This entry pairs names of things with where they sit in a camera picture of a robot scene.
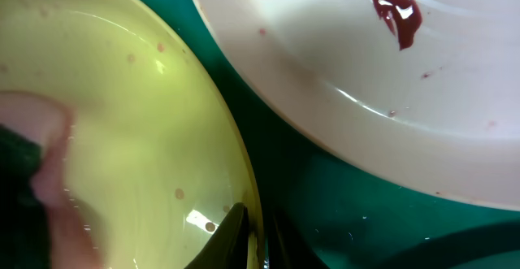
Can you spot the teal serving tray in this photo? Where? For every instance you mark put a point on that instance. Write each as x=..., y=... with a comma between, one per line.
x=348, y=218

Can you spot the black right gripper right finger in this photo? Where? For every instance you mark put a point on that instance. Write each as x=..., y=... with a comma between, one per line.
x=287, y=249

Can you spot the green pink sponge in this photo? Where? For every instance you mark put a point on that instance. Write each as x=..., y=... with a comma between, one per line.
x=40, y=225

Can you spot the yellow green plate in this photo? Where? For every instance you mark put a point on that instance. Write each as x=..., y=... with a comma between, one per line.
x=154, y=160

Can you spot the white plate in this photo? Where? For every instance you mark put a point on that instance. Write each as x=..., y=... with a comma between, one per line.
x=422, y=93

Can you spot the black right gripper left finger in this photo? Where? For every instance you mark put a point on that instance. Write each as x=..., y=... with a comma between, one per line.
x=228, y=247

